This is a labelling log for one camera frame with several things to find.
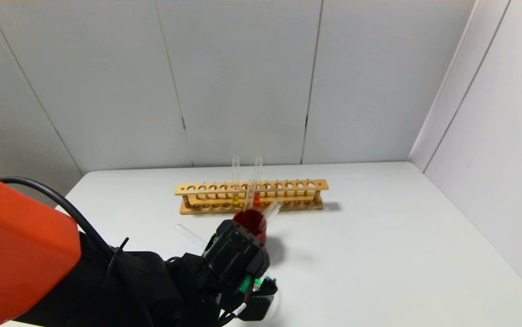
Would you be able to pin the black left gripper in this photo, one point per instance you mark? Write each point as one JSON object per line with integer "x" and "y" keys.
{"x": 254, "y": 306}

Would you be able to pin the test tube blue liquid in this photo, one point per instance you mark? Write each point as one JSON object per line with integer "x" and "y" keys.
{"x": 190, "y": 236}

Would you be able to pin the test tube bright yellow liquid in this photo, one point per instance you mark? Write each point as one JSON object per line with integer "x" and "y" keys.
{"x": 250, "y": 195}

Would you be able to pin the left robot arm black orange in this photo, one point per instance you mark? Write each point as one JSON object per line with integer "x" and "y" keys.
{"x": 61, "y": 272}

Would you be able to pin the empty glass test tube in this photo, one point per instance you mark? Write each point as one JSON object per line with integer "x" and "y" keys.
{"x": 270, "y": 212}

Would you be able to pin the test tube red liquid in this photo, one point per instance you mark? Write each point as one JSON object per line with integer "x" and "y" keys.
{"x": 257, "y": 200}

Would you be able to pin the test tube pale yellow liquid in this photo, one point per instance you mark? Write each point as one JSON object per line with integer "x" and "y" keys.
{"x": 235, "y": 200}

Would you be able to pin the wooden test tube rack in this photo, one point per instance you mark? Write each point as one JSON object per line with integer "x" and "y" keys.
{"x": 322, "y": 185}

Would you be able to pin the red plastic cup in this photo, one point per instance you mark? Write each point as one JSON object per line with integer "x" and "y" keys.
{"x": 254, "y": 222}

